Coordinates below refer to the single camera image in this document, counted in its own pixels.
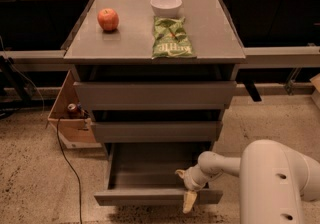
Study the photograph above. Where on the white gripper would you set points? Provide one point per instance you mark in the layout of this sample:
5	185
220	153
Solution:
190	181

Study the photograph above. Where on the grey middle drawer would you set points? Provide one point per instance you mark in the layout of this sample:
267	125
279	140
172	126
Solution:
151	132

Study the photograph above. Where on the grey drawer cabinet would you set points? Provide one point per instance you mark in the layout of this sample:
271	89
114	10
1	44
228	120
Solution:
125	55

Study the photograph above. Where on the wooden box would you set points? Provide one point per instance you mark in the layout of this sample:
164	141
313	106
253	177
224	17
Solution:
74	133

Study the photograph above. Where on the white bowl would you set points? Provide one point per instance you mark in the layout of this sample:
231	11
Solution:
166	8

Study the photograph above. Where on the red apple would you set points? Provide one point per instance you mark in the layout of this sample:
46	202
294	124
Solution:
108	19

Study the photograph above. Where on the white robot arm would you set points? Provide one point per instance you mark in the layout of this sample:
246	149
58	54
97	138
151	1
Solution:
274	181

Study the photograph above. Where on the red soda can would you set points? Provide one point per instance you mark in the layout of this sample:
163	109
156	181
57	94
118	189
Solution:
73	111

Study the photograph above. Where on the grey drawer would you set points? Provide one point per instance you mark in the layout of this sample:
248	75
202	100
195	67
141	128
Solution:
155	95
151	132
144	173

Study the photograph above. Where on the grey top drawer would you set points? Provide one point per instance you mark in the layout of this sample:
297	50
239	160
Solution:
155	95

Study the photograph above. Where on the grey bottom drawer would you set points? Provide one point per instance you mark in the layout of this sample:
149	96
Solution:
144	173

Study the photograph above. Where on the green chip bag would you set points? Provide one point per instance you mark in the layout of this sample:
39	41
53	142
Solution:
171	39

